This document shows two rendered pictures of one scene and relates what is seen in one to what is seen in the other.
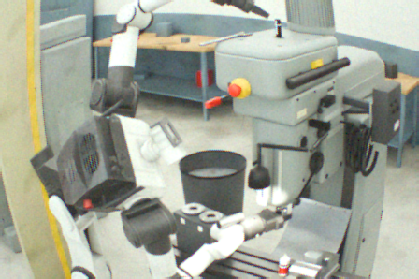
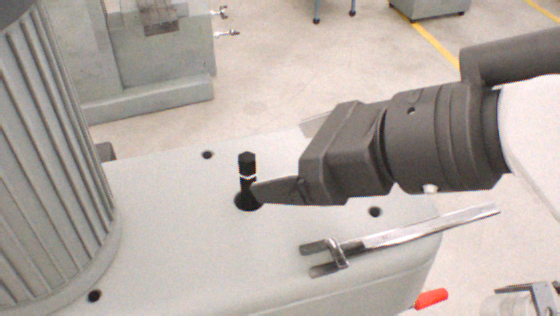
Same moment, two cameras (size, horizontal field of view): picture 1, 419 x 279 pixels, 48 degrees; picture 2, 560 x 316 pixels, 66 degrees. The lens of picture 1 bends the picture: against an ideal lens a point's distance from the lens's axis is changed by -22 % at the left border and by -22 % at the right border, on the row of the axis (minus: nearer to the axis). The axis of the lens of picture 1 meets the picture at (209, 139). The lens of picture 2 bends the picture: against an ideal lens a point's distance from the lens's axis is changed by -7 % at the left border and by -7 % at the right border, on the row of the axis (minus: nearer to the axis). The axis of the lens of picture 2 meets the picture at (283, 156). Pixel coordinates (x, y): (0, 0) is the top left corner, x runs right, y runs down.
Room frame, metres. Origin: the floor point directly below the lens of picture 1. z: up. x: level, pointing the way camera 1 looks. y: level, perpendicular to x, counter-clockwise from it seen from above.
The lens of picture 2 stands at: (2.08, -0.01, 2.30)
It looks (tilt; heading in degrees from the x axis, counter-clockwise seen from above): 43 degrees down; 213
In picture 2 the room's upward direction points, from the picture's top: straight up
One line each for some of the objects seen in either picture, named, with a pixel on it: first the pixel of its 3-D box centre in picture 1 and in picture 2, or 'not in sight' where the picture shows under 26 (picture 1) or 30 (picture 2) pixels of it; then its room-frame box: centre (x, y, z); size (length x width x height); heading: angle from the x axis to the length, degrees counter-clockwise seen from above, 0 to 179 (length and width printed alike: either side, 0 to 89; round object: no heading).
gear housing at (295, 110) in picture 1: (289, 93); not in sight; (1.83, -0.27, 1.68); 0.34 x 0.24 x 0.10; 140
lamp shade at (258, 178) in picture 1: (259, 175); not in sight; (1.63, -0.15, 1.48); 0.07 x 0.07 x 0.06
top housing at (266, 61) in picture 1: (282, 58); (241, 242); (1.81, -0.25, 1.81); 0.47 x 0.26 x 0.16; 140
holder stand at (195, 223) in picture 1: (203, 232); not in sight; (2.02, 0.04, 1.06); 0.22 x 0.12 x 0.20; 43
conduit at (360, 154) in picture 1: (357, 148); not in sight; (1.87, -0.57, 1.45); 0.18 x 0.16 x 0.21; 140
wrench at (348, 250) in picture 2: (225, 37); (408, 232); (1.74, -0.07, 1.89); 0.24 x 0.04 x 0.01; 141
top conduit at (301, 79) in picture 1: (322, 70); not in sight; (1.73, -0.38, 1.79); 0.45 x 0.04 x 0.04; 140
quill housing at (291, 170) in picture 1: (284, 155); not in sight; (1.80, -0.25, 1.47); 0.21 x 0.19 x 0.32; 50
